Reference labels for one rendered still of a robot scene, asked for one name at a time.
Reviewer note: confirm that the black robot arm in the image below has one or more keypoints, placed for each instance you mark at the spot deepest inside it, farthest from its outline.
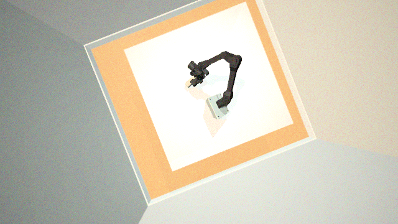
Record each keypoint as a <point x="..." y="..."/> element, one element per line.
<point x="234" y="63"/>

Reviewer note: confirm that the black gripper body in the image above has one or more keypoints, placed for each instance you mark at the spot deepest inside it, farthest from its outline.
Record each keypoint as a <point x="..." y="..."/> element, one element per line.
<point x="194" y="82"/>

